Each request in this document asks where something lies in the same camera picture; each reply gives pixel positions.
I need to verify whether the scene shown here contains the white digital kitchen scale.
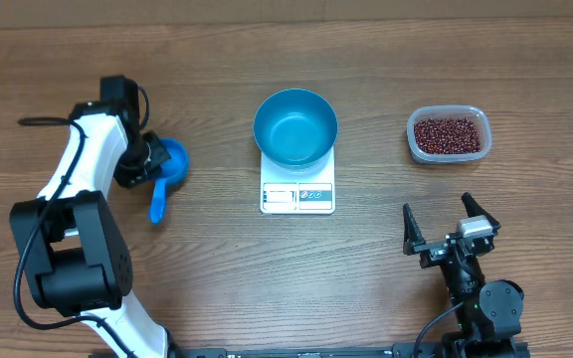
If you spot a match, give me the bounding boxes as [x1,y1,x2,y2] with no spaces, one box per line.
[259,149,336,215]

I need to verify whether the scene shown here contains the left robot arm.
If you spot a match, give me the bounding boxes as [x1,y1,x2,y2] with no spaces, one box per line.
[9,75,182,357]

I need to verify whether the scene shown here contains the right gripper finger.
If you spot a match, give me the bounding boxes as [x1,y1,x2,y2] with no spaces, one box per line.
[462,192,501,230]
[403,203,425,255]

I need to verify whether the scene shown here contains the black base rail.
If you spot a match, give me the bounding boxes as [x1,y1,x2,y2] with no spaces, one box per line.
[168,342,531,358]

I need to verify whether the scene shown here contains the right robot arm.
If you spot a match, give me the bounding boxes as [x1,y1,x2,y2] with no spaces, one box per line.
[403,192,529,357]

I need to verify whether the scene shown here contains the clear plastic container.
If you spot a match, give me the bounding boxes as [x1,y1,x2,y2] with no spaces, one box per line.
[407,104,492,164]

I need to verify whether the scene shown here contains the blue metal bowl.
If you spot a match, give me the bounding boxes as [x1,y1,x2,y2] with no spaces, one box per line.
[253,89,339,167]

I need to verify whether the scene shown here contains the blue plastic measuring scoop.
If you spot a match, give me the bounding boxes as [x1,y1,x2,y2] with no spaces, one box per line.
[148,138,189,224]

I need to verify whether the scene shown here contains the red beans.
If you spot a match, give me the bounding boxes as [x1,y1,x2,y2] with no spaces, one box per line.
[413,118,480,154]

